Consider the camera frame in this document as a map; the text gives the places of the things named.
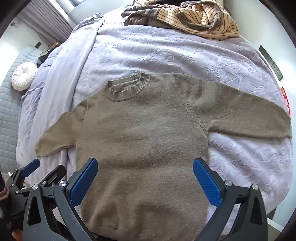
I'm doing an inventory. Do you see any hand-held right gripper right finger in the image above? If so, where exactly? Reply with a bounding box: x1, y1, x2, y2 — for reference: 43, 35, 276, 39
193, 158, 269, 241

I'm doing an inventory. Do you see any dark brown cloth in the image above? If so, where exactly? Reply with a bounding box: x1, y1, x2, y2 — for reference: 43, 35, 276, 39
124, 14, 176, 29

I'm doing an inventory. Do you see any tan striped clothing pile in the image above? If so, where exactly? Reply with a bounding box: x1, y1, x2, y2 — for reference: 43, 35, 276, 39
121, 0, 229, 33

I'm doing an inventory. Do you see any grey curtain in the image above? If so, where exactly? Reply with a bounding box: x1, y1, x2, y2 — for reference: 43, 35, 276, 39
17, 0, 74, 44

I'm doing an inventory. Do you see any dark bedside clutter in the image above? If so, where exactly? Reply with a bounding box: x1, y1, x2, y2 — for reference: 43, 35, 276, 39
38, 40, 59, 63

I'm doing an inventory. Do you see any white furniture panel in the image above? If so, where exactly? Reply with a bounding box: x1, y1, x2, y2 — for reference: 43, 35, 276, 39
267, 209, 285, 232

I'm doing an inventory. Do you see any white round cushion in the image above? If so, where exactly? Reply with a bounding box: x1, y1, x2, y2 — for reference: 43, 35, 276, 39
11, 62, 38, 91

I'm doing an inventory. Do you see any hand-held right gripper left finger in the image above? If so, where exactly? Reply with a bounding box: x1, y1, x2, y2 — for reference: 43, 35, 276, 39
22, 158, 102, 241

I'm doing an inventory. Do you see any lavender embossed blanket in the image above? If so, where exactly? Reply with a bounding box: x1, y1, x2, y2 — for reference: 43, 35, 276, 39
16, 11, 294, 239

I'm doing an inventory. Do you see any brown knitted sweater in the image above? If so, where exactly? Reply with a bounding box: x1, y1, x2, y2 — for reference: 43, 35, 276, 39
35, 72, 292, 239

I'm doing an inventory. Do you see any beige striped garment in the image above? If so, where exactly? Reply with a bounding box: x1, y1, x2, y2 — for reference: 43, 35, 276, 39
157, 0, 240, 41

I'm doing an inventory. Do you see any black wall switch panel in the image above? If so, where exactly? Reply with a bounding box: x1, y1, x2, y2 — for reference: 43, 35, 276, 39
258, 45, 284, 80

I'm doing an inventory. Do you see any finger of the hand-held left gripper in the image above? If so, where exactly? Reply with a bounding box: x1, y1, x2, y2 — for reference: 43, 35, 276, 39
6, 159, 41, 191
39, 165, 67, 186

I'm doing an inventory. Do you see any red object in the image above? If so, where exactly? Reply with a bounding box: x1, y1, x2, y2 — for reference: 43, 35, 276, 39
281, 87, 291, 115

